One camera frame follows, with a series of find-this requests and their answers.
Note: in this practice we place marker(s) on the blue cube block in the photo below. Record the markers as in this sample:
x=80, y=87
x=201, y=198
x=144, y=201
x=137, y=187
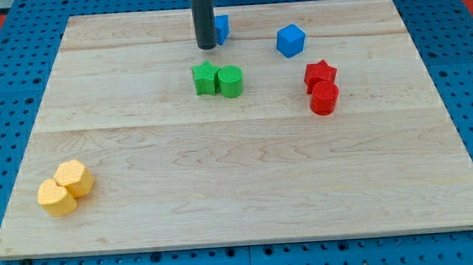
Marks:
x=290, y=40

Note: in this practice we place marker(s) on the blue triangle block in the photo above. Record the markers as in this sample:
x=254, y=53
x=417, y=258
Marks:
x=222, y=28

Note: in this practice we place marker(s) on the green cylinder block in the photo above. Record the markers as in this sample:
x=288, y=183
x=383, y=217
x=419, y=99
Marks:
x=230, y=81

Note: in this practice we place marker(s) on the green star block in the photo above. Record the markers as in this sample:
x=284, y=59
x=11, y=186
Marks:
x=204, y=78

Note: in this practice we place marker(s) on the light wooden board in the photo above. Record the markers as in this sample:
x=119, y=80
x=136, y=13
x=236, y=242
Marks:
x=177, y=170

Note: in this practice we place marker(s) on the red cylinder block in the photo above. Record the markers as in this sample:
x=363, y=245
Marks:
x=324, y=96

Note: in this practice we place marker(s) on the red star block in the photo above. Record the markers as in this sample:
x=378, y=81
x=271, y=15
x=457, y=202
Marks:
x=320, y=71

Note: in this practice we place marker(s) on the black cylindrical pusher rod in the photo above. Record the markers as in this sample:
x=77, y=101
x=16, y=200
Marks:
x=202, y=12

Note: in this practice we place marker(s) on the yellow hexagon block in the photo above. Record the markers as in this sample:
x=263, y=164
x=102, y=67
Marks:
x=74, y=176

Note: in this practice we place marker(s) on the yellow heart block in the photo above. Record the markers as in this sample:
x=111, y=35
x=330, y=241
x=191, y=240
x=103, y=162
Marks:
x=55, y=199

